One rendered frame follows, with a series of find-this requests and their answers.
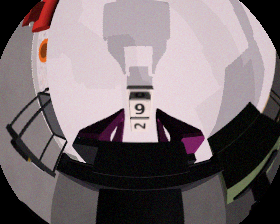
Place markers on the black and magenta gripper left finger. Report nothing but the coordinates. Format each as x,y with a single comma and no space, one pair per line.
103,129

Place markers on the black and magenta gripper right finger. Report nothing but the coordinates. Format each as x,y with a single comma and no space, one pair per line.
178,130

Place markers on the white cube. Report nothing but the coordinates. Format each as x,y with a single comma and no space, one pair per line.
139,124
139,104

